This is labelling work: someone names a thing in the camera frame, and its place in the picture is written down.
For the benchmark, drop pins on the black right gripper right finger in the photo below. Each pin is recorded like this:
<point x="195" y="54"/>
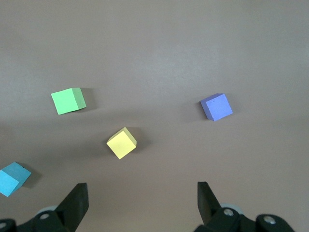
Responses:
<point x="210" y="210"/>

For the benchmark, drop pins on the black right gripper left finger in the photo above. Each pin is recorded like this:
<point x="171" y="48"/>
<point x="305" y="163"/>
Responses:
<point x="72" y="207"/>

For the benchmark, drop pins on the blue foam cube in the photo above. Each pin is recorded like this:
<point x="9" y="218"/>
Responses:
<point x="12" y="180"/>

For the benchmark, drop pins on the yellow foam cube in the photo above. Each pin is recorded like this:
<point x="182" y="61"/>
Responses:
<point x="120" y="145"/>

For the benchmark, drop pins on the green foam cube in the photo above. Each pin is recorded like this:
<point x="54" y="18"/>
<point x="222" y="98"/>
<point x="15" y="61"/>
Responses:
<point x="68" y="101"/>

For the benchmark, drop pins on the purple foam cube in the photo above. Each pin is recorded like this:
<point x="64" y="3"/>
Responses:
<point x="217" y="107"/>

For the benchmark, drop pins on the brown table cover mat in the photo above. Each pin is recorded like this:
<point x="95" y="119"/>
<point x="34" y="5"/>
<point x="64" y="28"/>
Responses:
<point x="154" y="48"/>

